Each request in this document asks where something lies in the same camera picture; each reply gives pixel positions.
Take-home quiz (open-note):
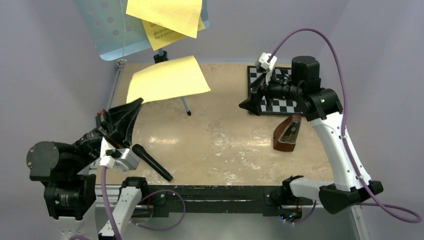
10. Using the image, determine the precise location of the yellow sheet music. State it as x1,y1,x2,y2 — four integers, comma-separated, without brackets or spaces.
142,16,206,51
126,55,211,103
126,0,203,39

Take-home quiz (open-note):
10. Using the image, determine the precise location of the aluminium frame rail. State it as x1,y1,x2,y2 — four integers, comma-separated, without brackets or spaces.
59,58,370,240

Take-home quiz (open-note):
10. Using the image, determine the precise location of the light blue music stand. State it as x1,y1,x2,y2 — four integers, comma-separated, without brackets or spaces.
73,0,211,117

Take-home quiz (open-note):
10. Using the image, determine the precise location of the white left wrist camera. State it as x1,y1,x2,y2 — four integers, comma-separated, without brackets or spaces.
98,148,140,172

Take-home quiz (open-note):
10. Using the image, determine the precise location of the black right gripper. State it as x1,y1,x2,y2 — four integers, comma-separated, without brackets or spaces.
239,68,303,116

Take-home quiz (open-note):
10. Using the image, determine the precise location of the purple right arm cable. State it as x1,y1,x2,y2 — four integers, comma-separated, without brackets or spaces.
268,28,423,226

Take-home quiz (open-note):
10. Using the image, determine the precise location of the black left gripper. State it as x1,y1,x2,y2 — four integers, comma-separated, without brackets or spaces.
68,95,142,174

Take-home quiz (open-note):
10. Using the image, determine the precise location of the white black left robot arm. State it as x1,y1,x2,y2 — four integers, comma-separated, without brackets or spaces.
26,98,149,240

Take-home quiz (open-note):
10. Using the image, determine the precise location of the brown wooden metronome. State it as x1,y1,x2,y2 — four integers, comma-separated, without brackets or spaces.
273,114,302,152

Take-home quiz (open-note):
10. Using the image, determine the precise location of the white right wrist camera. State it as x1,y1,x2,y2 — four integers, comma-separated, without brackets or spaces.
255,52,278,85

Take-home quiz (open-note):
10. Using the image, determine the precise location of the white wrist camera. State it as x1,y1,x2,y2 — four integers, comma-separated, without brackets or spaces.
255,52,278,85
98,148,140,172

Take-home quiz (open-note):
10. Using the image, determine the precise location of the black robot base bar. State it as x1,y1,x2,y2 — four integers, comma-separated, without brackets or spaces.
139,185,313,218

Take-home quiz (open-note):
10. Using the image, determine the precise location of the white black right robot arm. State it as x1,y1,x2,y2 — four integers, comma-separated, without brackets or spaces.
239,53,384,214

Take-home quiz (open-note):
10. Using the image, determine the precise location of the yellow sheet music back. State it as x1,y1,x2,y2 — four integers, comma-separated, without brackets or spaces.
142,16,206,51

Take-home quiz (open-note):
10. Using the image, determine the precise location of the black microphone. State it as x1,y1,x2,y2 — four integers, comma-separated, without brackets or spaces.
132,144,174,182

